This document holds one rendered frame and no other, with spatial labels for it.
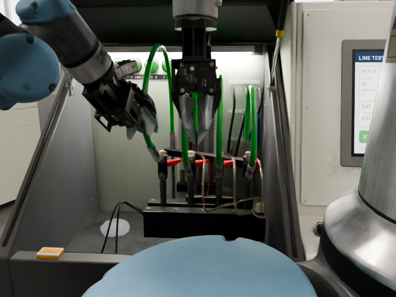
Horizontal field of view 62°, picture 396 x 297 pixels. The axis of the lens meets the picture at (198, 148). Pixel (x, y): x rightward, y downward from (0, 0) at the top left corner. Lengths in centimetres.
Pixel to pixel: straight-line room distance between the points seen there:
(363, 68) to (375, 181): 85
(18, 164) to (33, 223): 296
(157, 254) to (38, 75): 28
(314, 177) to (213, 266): 81
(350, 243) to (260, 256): 4
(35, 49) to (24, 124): 350
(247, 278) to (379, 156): 8
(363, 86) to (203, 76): 57
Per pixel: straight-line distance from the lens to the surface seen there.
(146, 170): 126
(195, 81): 55
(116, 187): 132
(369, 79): 102
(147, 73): 78
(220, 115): 77
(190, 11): 56
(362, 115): 100
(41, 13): 56
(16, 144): 387
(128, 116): 65
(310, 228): 89
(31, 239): 97
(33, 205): 96
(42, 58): 41
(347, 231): 19
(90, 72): 60
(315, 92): 98
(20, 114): 388
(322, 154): 97
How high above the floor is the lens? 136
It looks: 13 degrees down
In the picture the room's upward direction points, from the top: straight up
